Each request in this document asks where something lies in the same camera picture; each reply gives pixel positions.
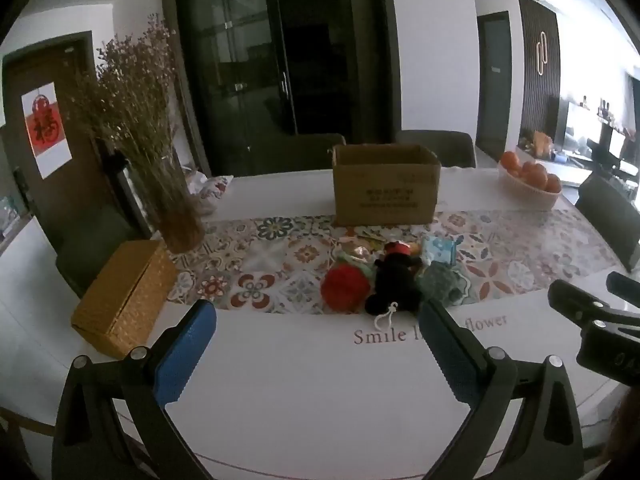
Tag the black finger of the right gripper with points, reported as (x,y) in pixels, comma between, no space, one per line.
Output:
(623,287)

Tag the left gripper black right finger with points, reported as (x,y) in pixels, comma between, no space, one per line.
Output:
(545,441)

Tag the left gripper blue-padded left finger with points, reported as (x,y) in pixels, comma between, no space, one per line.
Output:
(112,421)

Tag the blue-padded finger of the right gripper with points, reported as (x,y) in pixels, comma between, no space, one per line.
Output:
(582,308)

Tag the dark green fuzzy plush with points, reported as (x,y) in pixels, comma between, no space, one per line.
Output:
(442,283)

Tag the teal cartoon tissue pack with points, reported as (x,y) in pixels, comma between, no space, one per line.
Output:
(437,249)

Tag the black red mouse plush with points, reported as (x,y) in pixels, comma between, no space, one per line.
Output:
(395,281)

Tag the red apple plush toy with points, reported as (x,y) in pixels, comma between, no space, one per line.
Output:
(347,284)

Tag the dark dining chair right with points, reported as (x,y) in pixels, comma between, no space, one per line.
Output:
(612,216)

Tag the white basket of oranges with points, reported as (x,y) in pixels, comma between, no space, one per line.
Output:
(529,182)

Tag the woven yellow tissue box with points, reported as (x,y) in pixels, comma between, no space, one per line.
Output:
(120,308)

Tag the brown cardboard box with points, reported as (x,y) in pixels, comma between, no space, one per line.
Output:
(384,184)

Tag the brown entrance door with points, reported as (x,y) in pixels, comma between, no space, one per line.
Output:
(78,192)

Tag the dark hallway door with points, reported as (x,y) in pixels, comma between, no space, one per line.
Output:
(494,35)

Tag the patterned table runner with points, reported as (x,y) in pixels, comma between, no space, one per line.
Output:
(310,265)

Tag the crumpled patterned cloth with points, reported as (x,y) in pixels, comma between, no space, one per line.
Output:
(206,193)

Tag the red fu character poster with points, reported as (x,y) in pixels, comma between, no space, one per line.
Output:
(45,129)

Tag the dried flower bouquet in vase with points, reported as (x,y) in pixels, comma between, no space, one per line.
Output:
(130,103)

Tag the dark glass sliding door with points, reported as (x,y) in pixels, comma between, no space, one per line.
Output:
(259,77)

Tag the gold wall ornament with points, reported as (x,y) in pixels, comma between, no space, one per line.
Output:
(541,51)

